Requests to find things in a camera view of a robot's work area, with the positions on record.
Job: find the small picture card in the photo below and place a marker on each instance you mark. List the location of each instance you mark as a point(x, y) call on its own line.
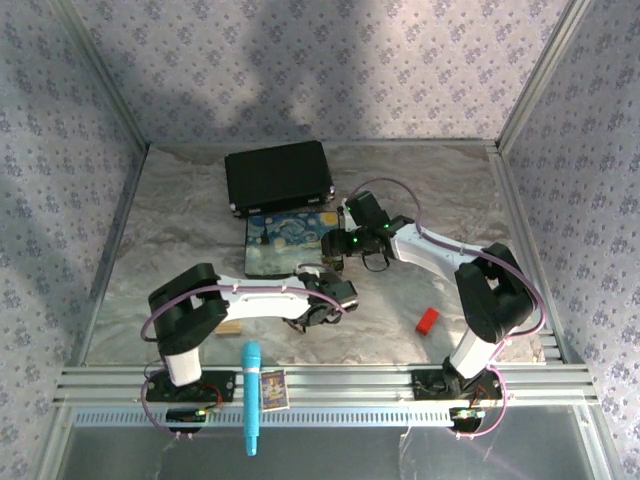
point(274, 390)

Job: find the small wooden block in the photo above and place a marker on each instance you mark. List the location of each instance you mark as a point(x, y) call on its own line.
point(229, 329)

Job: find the black hard case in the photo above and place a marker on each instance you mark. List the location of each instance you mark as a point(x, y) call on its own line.
point(277, 175)

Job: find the starry night painted box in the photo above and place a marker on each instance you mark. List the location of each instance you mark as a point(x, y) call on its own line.
point(280, 245)

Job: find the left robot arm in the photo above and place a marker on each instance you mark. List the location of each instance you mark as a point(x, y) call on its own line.
point(210, 300)

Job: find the aluminium frame post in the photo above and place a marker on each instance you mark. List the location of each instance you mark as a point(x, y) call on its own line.
point(102, 75)
point(542, 75)

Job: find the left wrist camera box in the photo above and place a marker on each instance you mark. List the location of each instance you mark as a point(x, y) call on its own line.
point(347, 296)

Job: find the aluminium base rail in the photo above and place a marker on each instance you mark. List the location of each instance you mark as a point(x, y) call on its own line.
point(350, 385)

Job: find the blue marker pen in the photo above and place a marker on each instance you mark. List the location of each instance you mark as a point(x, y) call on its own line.
point(251, 395)

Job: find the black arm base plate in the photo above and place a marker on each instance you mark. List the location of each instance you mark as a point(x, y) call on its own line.
point(430, 387)
point(220, 387)

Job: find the aluminium side rail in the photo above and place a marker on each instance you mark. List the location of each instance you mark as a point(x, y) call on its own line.
point(112, 250)
point(525, 210)

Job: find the small electronics board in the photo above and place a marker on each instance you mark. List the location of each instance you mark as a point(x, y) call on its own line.
point(187, 417)
point(466, 417)

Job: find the red block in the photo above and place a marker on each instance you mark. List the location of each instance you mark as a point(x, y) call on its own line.
point(427, 320)

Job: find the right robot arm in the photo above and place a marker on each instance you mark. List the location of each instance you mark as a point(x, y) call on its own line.
point(480, 295)

